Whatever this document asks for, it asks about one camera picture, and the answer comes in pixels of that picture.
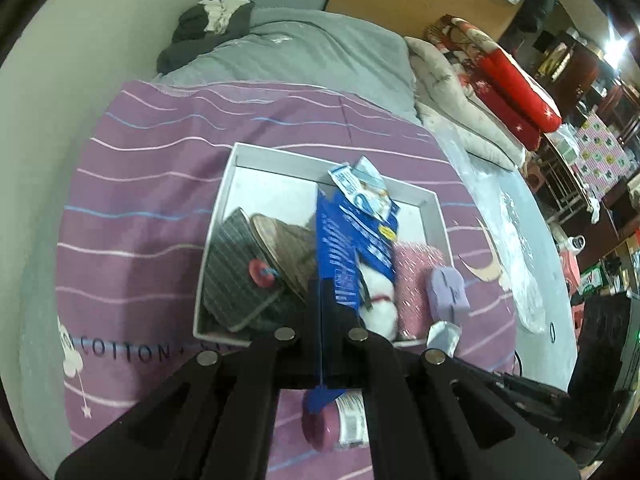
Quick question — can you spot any pink glitter cloth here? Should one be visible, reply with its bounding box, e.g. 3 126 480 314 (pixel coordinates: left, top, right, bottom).
390 241 448 341

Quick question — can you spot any red folded blanket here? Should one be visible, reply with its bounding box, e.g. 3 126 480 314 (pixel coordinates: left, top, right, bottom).
425 15 563 151

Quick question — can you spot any light blue bed sheet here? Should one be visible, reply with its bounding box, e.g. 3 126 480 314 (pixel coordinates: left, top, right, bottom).
435 125 581 361

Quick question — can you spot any small cartoon print packet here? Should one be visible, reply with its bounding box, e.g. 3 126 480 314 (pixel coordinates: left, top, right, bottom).
327 156 401 221

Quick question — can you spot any dark clothes bundle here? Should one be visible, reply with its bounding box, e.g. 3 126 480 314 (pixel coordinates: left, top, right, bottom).
156 0 256 73

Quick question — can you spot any grey blanket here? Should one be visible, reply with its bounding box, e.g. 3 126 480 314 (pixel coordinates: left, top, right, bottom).
155 7 421 126

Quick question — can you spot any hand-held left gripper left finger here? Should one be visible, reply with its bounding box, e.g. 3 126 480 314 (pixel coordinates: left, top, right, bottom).
55 280 323 480

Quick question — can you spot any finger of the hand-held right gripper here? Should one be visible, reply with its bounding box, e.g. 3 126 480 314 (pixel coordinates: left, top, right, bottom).
487 372 576 426

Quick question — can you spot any small silver packet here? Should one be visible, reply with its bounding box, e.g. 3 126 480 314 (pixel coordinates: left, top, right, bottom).
425 321 461 358

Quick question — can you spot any beige plaid pouch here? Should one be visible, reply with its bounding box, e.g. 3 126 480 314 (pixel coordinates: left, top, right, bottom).
248 213 318 301

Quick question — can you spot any clear plastic bag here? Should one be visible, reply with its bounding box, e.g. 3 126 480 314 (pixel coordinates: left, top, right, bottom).
440 120 551 333

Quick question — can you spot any blue packet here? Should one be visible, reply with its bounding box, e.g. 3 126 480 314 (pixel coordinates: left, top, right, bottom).
300 190 401 416

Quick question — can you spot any grey plaid pouch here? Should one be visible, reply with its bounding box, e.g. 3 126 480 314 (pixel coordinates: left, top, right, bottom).
202 210 308 333

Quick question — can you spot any green box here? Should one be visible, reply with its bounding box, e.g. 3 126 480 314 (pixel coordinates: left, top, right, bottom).
577 270 608 301

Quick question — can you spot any lilac soft pack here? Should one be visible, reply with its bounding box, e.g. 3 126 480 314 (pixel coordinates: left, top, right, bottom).
424 266 471 323

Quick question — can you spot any table with patterned cloth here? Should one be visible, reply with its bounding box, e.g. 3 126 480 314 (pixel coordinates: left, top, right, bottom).
575 112 640 196

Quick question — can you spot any white cardboard box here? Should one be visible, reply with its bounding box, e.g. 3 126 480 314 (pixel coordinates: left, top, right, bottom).
192 142 453 351

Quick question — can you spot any white plush dog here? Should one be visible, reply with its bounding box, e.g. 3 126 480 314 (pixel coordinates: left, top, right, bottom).
357 255 401 338

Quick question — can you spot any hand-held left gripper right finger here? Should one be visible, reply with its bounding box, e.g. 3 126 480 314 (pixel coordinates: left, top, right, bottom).
320 282 581 480

